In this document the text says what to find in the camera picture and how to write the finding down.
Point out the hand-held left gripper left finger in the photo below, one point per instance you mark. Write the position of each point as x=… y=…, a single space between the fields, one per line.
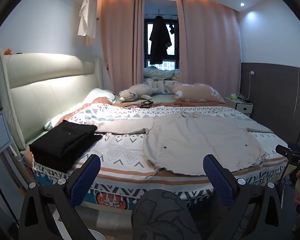
x=86 y=180

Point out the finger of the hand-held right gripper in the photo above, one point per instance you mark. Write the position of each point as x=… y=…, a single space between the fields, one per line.
x=283 y=149

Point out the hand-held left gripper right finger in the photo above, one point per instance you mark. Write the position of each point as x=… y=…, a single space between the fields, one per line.
x=218 y=180

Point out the beige jacket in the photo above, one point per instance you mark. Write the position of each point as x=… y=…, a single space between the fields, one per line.
x=190 y=140

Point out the black folded clothes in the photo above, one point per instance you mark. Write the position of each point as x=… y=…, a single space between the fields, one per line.
x=62 y=140

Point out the patterned geometric blanket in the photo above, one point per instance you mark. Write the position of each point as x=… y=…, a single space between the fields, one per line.
x=120 y=145

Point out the white chair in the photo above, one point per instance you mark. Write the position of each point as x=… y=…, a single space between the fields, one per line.
x=95 y=235

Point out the white nightstand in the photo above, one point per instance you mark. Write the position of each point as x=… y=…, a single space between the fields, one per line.
x=240 y=106

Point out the person's patterned grey leg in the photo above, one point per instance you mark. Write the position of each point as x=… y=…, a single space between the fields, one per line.
x=162 y=217

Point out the white pillow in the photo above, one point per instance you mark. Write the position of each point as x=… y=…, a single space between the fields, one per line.
x=100 y=95

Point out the peach printed pillow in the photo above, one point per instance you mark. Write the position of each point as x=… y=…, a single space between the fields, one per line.
x=195 y=92

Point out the bed with cream headboard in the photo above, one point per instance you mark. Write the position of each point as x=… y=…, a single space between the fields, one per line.
x=52 y=92

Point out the grey bedside cabinet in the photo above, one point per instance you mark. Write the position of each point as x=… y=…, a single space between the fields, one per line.
x=0 y=132

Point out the grey plush toy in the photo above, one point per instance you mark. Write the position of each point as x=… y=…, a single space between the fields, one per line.
x=137 y=92

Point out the crumpled light bedding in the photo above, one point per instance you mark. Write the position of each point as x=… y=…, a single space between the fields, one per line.
x=160 y=76

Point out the dark framed window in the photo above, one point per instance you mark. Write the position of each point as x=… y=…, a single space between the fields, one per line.
x=174 y=42

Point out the small orange toy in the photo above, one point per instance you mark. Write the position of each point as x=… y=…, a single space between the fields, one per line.
x=8 y=51

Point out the black hanging coat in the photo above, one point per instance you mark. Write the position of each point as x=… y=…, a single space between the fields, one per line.
x=160 y=40

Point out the white hanging shirt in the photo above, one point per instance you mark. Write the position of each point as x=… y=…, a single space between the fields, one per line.
x=87 y=15

